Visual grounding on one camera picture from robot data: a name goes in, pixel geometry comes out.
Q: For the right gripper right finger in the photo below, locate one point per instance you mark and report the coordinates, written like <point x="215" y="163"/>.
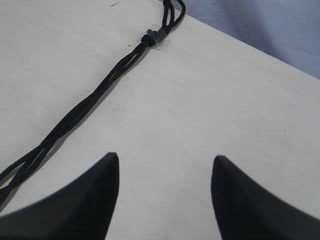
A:
<point x="244" y="210"/>

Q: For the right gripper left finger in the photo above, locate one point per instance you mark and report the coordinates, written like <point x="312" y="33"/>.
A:
<point x="82" y="210"/>

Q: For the white backdrop cloth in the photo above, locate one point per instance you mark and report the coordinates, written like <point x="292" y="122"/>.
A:
<point x="288" y="30"/>

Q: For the grey cable tie band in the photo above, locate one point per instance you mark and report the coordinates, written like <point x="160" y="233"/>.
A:
<point x="156" y="38"/>

